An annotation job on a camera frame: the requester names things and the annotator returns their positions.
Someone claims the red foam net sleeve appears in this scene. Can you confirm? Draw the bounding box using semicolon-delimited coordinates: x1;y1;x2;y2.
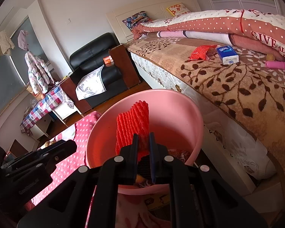
115;100;150;162

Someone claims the colourful snack wrapper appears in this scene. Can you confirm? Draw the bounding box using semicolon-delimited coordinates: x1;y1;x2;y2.
168;149;191;163

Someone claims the black foam net sleeve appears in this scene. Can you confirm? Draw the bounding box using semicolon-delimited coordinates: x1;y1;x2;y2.
136;155;154;184

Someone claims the walnut left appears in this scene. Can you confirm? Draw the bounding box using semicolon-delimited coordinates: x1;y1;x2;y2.
44;141;53;147

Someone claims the pink polka dot blanket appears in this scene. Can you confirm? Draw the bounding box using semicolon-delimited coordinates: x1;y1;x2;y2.
24;111;102;211

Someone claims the black leather armchair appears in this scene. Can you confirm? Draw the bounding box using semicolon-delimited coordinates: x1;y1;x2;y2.
61;32;140;113

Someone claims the white floral pillow case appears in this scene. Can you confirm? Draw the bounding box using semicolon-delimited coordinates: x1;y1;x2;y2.
75;65;106;100

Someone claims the checkered cloth side table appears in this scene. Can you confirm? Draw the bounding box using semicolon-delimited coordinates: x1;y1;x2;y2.
20;85;82;136

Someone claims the small orange box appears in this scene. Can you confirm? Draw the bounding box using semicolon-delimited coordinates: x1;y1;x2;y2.
103;56;114;65

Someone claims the red snack bag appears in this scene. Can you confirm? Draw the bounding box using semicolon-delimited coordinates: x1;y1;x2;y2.
189;45;217;60

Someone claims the bed with brown leaf cover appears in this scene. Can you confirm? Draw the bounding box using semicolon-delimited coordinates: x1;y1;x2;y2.
106;0;285;199

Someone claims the hanging pastel puffer jacket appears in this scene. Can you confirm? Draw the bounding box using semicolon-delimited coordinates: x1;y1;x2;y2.
25;51;55;95

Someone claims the blue white tissue pack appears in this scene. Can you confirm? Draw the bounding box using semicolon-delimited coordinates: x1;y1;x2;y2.
216;45;239;65

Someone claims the colourful cartoon pillow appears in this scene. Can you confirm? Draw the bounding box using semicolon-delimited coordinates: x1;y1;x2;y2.
122;11;152;30

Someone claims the pink rolled bolster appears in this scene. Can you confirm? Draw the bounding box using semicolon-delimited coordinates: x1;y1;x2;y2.
145;30;233;45

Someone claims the yellow flower cushion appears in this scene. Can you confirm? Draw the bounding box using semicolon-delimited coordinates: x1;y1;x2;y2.
166;3;190;17

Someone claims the cream hanging garment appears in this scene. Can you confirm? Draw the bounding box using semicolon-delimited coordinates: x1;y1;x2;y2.
0;30;15;57

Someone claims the small yellow ball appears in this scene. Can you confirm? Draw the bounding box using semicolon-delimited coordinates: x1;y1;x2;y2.
266;54;276;61

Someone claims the pink cylindrical object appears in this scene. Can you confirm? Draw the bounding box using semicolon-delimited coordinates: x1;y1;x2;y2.
265;61;285;70

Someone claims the red white polka dot quilt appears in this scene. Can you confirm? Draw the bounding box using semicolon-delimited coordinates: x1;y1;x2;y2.
132;9;285;57

